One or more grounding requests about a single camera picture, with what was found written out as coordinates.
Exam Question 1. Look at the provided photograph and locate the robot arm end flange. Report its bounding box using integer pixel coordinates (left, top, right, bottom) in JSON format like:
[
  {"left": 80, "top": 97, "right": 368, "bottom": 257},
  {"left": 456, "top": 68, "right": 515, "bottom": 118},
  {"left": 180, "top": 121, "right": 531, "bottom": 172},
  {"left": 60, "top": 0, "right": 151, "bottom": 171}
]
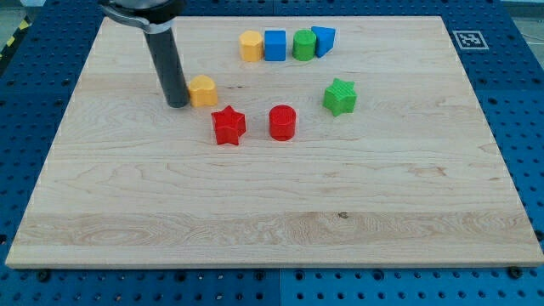
[{"left": 97, "top": 0, "right": 187, "bottom": 34}]

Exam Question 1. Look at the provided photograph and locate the light wooden board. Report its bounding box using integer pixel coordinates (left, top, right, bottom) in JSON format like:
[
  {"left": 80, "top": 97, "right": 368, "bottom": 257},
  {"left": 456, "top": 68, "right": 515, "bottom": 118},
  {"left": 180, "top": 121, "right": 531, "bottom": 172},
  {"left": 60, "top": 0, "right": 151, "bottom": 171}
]
[{"left": 6, "top": 16, "right": 543, "bottom": 269}]

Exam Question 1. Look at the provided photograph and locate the red cylinder block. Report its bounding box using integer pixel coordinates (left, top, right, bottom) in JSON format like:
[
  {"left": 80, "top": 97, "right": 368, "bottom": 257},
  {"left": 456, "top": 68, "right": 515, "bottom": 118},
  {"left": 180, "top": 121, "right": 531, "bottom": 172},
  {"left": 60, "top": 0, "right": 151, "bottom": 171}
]
[{"left": 269, "top": 105, "right": 297, "bottom": 141}]

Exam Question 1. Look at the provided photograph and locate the red star block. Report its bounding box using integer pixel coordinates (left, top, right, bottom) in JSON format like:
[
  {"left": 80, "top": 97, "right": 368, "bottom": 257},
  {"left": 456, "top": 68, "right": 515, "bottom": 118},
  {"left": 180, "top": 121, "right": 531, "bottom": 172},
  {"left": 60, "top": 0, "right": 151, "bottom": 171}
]
[{"left": 211, "top": 105, "right": 247, "bottom": 145}]

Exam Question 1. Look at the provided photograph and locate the green star block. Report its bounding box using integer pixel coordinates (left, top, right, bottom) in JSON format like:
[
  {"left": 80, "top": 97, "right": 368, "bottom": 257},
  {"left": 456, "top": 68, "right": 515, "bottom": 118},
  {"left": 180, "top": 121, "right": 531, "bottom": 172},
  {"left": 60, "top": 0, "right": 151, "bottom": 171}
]
[{"left": 322, "top": 78, "right": 357, "bottom": 116}]

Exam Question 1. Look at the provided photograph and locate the yellow hexagon block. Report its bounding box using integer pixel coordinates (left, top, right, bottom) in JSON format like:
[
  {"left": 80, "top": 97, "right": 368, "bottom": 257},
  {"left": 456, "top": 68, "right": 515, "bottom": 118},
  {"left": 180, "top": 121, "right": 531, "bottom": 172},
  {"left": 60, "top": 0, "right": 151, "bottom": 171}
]
[{"left": 238, "top": 31, "right": 264, "bottom": 62}]

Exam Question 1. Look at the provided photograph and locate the blue cube block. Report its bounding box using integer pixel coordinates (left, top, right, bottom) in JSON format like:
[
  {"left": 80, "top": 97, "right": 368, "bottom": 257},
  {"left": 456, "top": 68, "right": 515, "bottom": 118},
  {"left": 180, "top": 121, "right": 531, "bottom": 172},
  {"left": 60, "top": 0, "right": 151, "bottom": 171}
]
[{"left": 264, "top": 30, "right": 286, "bottom": 61}]

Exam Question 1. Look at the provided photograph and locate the green cylinder block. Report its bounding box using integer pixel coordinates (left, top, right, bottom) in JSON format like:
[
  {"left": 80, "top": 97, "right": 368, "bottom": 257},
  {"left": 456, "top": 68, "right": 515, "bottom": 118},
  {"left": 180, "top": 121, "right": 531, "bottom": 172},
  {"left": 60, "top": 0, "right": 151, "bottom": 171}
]
[{"left": 292, "top": 29, "right": 316, "bottom": 61}]

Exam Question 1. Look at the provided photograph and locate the blue triangle block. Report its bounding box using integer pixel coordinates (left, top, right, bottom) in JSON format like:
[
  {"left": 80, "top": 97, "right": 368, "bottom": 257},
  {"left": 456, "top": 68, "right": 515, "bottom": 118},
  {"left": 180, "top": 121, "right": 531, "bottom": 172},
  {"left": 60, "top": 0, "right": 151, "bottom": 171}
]
[{"left": 311, "top": 26, "right": 336, "bottom": 58}]

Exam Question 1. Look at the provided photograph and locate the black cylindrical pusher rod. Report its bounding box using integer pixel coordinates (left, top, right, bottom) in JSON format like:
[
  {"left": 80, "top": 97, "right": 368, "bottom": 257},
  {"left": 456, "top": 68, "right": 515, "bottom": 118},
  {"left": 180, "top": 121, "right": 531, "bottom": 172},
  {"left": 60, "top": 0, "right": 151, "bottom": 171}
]
[{"left": 144, "top": 28, "right": 190, "bottom": 108}]

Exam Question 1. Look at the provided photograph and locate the white fiducial marker tag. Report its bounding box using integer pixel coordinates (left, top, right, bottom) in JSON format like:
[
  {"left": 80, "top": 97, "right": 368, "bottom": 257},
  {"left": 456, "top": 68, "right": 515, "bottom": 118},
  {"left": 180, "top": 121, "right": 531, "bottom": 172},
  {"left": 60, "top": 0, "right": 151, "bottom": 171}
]
[{"left": 452, "top": 30, "right": 489, "bottom": 51}]

